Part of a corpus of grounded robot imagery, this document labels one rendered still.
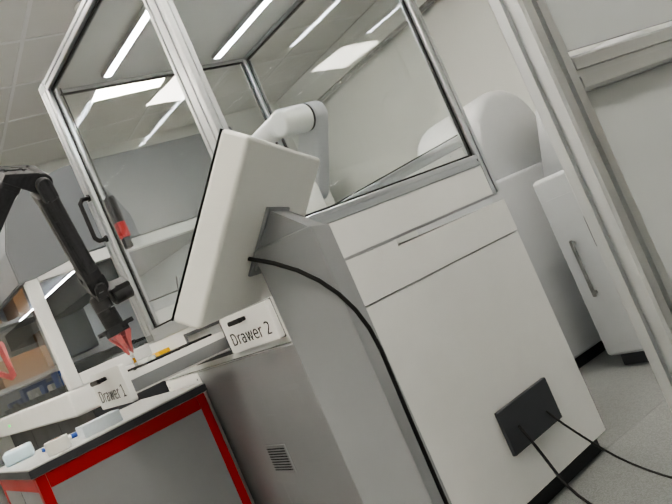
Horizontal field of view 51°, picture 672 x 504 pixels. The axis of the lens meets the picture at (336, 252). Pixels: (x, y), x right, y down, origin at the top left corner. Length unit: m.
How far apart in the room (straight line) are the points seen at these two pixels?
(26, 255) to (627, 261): 2.54
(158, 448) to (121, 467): 0.12
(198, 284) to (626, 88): 0.66
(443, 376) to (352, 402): 0.84
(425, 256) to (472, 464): 0.61
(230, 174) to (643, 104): 0.58
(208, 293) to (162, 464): 1.28
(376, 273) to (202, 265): 0.96
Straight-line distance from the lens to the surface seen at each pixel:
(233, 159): 1.08
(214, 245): 1.09
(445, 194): 2.26
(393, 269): 2.02
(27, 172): 1.96
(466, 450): 2.11
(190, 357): 2.12
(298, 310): 1.25
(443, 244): 2.18
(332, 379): 1.26
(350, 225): 1.97
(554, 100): 0.78
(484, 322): 2.23
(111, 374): 2.10
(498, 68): 5.30
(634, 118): 0.88
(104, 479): 2.27
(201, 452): 2.37
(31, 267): 3.01
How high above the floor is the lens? 0.94
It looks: 1 degrees up
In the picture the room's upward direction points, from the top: 24 degrees counter-clockwise
